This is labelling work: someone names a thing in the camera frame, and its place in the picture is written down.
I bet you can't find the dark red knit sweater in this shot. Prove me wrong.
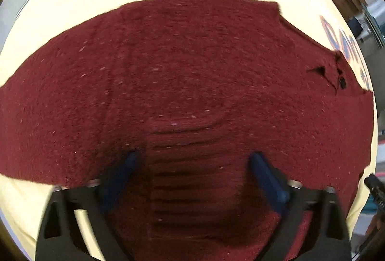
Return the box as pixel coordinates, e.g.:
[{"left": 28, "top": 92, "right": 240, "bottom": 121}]
[{"left": 1, "top": 0, "right": 374, "bottom": 260}]

